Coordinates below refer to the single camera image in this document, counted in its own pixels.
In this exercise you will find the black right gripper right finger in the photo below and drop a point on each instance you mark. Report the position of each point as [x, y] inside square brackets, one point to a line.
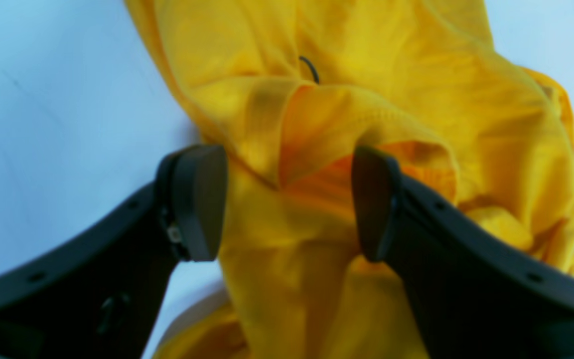
[472, 296]

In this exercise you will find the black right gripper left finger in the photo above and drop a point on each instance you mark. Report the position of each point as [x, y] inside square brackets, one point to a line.
[98, 295]

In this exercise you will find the yellow orange T-shirt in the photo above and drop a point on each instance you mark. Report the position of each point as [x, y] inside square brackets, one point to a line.
[297, 92]

